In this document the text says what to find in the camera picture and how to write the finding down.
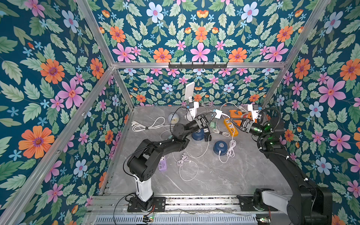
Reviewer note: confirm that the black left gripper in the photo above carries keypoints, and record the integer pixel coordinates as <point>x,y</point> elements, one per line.
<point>200,122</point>

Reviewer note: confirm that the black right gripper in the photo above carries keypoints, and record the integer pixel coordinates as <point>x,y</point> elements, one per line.
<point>244,125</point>

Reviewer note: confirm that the dark blue meat grinder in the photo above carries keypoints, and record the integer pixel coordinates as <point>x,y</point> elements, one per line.
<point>220,148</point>
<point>198,135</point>

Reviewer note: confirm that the dark blue meat grinder front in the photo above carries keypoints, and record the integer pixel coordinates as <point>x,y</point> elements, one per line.
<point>220,148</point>

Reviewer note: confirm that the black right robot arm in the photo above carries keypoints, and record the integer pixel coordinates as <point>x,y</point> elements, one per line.
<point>309,204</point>

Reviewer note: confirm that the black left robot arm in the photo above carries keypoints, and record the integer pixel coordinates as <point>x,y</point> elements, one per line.
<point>143,162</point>

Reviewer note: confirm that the orange power strip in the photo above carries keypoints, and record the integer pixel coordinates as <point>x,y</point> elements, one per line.
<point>233,132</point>

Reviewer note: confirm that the orange shark plush toy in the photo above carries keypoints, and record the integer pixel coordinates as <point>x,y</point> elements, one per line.
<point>239,114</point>

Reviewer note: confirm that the black power strip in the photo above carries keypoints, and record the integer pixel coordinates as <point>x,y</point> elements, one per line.
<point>207,134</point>

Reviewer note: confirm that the white folding desk lamp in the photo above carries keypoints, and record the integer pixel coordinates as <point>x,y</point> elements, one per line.
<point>192,106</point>

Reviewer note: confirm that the round blue alarm clock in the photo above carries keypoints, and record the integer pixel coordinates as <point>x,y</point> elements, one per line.
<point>173,118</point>

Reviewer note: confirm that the purple power strip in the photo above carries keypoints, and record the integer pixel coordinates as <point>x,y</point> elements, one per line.
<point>162,166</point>

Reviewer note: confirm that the black wall hook rail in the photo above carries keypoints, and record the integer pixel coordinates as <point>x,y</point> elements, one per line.
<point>200,65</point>

